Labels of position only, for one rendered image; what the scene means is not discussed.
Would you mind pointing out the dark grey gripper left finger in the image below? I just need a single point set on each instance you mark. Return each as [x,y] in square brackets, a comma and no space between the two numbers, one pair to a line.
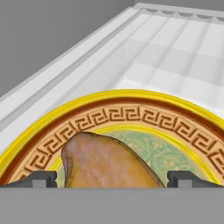
[40,176]

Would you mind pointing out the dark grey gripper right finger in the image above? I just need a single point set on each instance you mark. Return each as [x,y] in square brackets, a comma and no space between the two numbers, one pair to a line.
[182,176]

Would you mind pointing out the brown chicken drumstick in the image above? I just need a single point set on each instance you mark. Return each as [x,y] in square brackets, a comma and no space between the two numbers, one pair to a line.
[108,163]

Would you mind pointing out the white fridge shelf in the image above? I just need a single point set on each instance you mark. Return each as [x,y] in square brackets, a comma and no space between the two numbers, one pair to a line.
[163,55]

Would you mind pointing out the yellow rimmed patterned plate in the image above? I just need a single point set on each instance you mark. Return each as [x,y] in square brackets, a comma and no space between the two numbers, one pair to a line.
[122,116]

